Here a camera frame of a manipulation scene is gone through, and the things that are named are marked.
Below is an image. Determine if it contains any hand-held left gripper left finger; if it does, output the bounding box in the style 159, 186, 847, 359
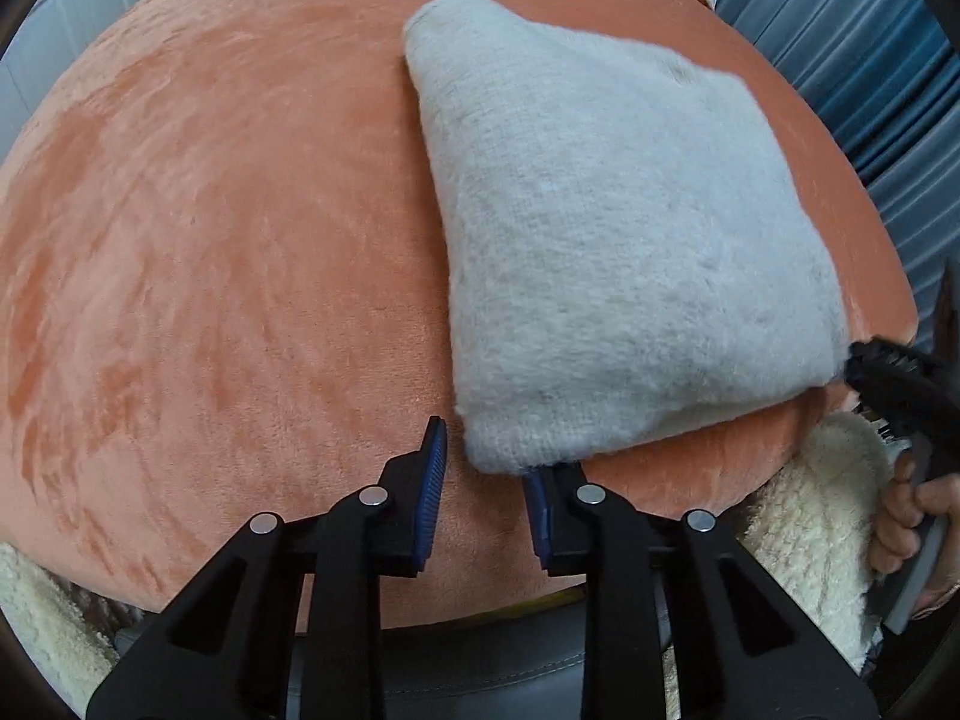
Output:
86, 415, 449, 720

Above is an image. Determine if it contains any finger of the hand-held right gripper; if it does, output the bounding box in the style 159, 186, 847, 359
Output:
844, 337, 944, 425

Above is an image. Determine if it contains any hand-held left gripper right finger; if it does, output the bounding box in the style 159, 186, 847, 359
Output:
523, 460, 880, 720

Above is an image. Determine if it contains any grey sweater with black hearts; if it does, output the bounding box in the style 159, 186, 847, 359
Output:
403, 0, 853, 476

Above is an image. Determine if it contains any person's right hand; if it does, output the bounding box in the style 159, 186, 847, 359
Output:
867, 454, 960, 612

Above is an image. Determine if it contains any blue curtain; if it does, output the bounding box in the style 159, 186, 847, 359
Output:
696, 0, 960, 361

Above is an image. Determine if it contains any orange plush blanket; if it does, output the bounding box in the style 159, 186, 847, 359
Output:
0, 0, 920, 632

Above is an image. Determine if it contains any white wardrobe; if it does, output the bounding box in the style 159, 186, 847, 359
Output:
0, 0, 182, 117

